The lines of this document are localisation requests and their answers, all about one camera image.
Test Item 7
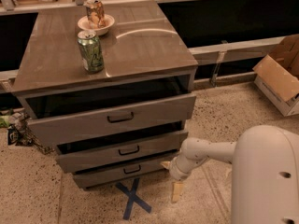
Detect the green soda can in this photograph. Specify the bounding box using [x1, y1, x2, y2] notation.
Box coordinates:
[78, 30, 104, 73]

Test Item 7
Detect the grey drawer cabinet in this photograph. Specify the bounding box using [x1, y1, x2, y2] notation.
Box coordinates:
[11, 0, 199, 191]

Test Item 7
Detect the cardboard box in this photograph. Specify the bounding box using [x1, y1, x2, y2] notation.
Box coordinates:
[253, 35, 299, 117]

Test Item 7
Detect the grey bottom drawer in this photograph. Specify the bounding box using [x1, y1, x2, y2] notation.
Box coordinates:
[73, 151, 177, 189]

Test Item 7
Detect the blue tape cross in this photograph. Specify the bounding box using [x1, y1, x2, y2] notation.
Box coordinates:
[115, 178, 151, 220]

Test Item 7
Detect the white bowl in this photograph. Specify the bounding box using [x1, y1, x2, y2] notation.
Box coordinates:
[78, 14, 115, 35]

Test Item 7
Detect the grey middle drawer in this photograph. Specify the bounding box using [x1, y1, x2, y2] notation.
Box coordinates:
[57, 129, 188, 173]

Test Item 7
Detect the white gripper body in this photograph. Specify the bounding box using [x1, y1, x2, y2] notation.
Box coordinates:
[169, 155, 195, 181]

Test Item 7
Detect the litter pile with wire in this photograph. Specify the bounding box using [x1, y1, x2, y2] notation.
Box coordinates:
[0, 109, 54, 155]

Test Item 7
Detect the grey top drawer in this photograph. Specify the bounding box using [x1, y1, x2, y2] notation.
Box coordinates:
[26, 91, 197, 147]

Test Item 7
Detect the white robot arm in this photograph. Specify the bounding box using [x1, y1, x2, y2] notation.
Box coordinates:
[161, 125, 299, 224]

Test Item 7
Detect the brown crumpled soda can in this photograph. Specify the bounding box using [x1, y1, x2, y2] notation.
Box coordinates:
[85, 0, 106, 29]

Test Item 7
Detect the grey drawer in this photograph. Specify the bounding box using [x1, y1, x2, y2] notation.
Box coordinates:
[26, 91, 197, 147]
[57, 129, 188, 173]
[73, 151, 177, 189]

